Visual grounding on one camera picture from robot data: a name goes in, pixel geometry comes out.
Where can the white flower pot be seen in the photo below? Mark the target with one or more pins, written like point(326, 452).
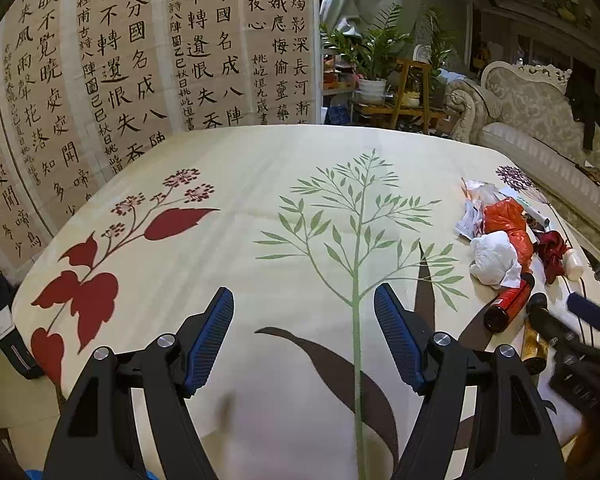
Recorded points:
point(370, 91)

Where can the small white bottle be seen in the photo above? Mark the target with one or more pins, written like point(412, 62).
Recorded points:
point(574, 264)

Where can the wooden plant stand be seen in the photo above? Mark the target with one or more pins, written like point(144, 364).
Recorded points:
point(402, 110)

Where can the white plastic bag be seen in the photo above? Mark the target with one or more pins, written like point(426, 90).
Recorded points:
point(492, 257)

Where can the red orange plastic bag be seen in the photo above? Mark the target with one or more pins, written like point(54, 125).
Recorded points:
point(505, 217)

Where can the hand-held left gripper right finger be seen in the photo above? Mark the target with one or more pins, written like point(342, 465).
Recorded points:
point(399, 342)

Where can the orange white snack wrapper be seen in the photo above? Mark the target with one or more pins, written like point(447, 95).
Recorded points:
point(477, 191)

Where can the red cylindrical can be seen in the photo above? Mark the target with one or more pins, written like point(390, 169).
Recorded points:
point(505, 305)

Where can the dark red crumpled bag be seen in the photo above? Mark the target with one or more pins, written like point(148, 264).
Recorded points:
point(552, 255)

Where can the green leafy potted plant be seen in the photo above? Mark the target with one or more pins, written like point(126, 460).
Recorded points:
point(375, 45)

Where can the tall green houseplant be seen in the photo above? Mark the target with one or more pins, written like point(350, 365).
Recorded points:
point(440, 40)

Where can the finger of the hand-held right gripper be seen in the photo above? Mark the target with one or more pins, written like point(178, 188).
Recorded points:
point(545, 317)
point(590, 311)

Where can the black clothing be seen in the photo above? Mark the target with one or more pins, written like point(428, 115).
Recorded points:
point(587, 105)

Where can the blue plastic crate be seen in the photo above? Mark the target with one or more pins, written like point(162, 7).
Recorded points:
point(337, 114)

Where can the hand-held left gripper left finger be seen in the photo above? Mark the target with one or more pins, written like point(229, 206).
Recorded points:
point(214, 332)

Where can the metal storage shelf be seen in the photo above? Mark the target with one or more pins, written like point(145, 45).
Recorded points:
point(337, 85)

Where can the black bag on floor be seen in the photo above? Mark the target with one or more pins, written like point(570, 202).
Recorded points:
point(2, 325)

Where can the white tube with green print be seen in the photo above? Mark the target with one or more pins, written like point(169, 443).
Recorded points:
point(532, 210)

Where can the small yellow pot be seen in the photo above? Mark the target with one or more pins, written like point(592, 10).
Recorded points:
point(411, 99)

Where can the floral printed tablecloth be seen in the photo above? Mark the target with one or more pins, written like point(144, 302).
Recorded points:
point(260, 185)

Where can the crumpled white paper wrapper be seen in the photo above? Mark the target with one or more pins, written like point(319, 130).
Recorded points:
point(467, 222)

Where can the ornate cream sofa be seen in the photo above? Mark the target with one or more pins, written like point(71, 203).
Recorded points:
point(525, 135)

